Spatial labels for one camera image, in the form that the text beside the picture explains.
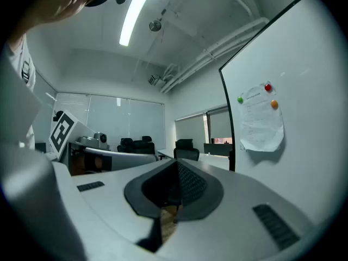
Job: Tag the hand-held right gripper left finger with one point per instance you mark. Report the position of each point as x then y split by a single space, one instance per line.
108 200

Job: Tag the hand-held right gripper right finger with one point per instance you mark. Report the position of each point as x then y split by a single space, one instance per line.
239 213

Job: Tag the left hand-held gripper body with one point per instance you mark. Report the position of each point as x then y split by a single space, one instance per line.
63 133

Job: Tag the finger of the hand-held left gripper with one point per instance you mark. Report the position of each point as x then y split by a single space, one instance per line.
127 158

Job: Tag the white whiteboard with black frame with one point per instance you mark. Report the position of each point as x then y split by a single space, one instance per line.
299 64

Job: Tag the person's left hand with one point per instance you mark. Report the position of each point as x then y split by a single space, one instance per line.
79 164

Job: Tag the black mesh office chair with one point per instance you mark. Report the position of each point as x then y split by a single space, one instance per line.
186 149
144 145
125 145

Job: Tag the long white desk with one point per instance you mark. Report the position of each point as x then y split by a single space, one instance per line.
212 160

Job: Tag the grey roller blind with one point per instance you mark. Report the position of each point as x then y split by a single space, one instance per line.
220 124
190 132

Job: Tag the dark grey desk divider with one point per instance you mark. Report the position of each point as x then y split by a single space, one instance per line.
217 149

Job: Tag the white printed paper sheet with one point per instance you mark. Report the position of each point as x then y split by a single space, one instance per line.
261 124

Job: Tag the person's white shirt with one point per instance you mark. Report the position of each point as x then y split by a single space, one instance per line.
16 53

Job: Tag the green round magnet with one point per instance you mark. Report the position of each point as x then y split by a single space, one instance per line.
240 99

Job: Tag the orange round magnet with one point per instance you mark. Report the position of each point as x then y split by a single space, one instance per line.
274 104

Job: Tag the red round magnet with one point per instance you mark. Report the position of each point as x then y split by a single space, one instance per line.
268 87

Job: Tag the person's head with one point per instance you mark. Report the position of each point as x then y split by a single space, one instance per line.
62 1

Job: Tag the white ceiling pipes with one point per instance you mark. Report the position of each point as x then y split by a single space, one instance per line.
212 53

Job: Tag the round metal ceiling fixture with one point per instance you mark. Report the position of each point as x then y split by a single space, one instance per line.
155 25

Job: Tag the long ceiling light tube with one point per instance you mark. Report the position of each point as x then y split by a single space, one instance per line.
134 15

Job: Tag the grey wall-mounted box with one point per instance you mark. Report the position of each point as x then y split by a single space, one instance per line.
153 79

